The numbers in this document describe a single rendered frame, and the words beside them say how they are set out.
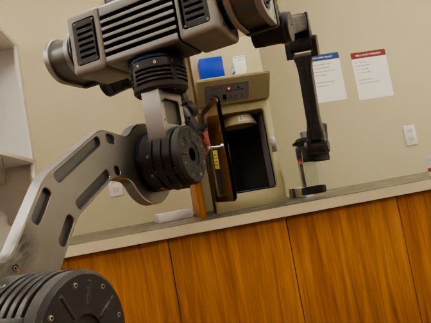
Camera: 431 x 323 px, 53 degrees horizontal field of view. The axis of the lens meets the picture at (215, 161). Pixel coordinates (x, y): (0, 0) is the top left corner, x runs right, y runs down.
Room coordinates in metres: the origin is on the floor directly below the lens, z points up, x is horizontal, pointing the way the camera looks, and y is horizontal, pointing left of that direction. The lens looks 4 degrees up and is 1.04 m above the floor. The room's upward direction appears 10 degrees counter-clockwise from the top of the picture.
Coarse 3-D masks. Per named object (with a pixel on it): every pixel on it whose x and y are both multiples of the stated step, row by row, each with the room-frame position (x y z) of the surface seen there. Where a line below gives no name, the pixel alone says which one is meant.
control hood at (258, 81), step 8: (248, 72) 1.80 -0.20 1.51; (256, 72) 1.80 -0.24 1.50; (264, 72) 1.81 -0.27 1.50; (200, 80) 1.77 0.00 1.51; (208, 80) 1.78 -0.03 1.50; (216, 80) 1.78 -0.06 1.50; (224, 80) 1.79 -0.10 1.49; (232, 80) 1.80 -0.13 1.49; (240, 80) 1.81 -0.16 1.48; (248, 80) 1.82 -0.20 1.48; (256, 80) 1.82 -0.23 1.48; (264, 80) 1.83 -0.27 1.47; (200, 88) 1.80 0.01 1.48; (248, 88) 1.85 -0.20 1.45; (256, 88) 1.85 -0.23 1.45; (264, 88) 1.86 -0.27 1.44; (200, 96) 1.82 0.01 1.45; (248, 96) 1.87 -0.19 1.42; (256, 96) 1.88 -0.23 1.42; (264, 96) 1.89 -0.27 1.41; (200, 104) 1.85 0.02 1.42
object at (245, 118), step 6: (234, 114) 1.94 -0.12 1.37; (240, 114) 1.94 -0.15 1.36; (246, 114) 1.95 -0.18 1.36; (228, 120) 1.94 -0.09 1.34; (234, 120) 1.93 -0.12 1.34; (240, 120) 1.92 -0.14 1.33; (246, 120) 1.93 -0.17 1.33; (252, 120) 1.95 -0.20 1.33; (228, 126) 1.94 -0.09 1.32; (234, 126) 2.08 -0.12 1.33; (240, 126) 2.08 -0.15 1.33; (246, 126) 2.07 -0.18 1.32
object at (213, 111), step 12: (216, 96) 1.58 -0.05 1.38; (204, 108) 1.79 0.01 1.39; (216, 108) 1.59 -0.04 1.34; (204, 120) 1.83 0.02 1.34; (216, 120) 1.62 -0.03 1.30; (216, 132) 1.65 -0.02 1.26; (216, 144) 1.69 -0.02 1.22; (228, 168) 1.57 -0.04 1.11; (216, 180) 1.80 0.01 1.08; (228, 180) 1.60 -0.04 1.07; (216, 192) 1.84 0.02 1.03; (228, 192) 1.63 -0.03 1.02
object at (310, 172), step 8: (296, 144) 1.82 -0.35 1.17; (304, 168) 1.81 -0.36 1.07; (312, 168) 1.80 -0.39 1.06; (320, 168) 1.82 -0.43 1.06; (304, 176) 1.81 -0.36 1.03; (312, 176) 1.80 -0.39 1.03; (320, 176) 1.81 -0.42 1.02; (304, 184) 1.82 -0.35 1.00; (312, 184) 1.79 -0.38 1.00; (320, 184) 1.80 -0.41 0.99
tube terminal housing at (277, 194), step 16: (224, 48) 1.90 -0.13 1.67; (240, 48) 1.91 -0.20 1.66; (192, 64) 1.89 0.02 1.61; (224, 64) 1.90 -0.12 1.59; (256, 64) 1.92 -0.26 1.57; (192, 80) 1.92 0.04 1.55; (224, 112) 1.90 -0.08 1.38; (240, 112) 1.93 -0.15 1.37; (256, 112) 2.01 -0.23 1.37; (272, 128) 1.92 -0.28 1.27; (272, 160) 1.95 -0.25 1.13; (208, 176) 1.96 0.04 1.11; (256, 192) 1.91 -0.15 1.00; (272, 192) 1.92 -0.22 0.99; (224, 208) 1.89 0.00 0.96; (240, 208) 1.90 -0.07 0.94
